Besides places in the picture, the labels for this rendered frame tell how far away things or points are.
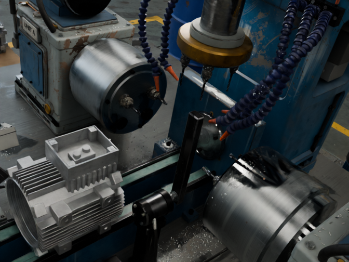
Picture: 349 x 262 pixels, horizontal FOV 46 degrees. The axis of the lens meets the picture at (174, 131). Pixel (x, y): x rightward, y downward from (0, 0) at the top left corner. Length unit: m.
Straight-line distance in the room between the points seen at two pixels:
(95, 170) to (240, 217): 0.32
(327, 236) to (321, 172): 0.78
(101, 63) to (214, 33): 0.39
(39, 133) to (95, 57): 0.39
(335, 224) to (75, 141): 0.57
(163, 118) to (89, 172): 0.77
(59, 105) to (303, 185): 0.83
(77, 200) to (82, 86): 0.45
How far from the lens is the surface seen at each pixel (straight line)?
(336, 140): 3.39
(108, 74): 1.17
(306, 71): 1.08
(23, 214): 1.01
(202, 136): 1.20
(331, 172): 1.61
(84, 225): 0.92
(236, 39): 0.96
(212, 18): 0.94
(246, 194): 0.88
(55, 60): 1.33
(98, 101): 1.18
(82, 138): 0.95
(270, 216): 0.86
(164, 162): 1.22
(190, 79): 1.18
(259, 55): 1.17
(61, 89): 1.36
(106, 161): 0.89
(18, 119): 1.55
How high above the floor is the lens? 1.71
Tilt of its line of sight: 36 degrees down
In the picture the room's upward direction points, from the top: 12 degrees clockwise
